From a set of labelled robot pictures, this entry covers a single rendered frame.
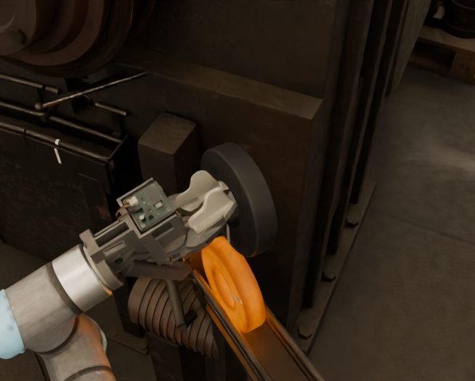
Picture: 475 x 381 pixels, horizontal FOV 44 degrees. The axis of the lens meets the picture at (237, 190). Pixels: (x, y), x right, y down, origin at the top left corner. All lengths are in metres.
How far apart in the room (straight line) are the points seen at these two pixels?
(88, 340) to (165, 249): 0.16
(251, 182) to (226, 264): 0.20
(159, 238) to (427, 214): 1.45
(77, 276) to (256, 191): 0.24
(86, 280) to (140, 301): 0.45
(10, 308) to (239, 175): 0.31
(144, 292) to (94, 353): 0.38
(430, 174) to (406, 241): 0.33
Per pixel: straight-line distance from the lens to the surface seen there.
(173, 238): 0.74
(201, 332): 1.13
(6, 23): 0.93
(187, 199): 0.76
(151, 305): 1.16
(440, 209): 2.08
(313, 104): 0.99
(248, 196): 0.71
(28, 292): 0.74
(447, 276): 1.91
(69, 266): 0.73
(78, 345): 0.80
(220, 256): 0.88
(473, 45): 2.60
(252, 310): 0.88
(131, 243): 0.72
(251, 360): 0.89
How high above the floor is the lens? 1.50
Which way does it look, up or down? 48 degrees down
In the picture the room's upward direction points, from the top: straight up
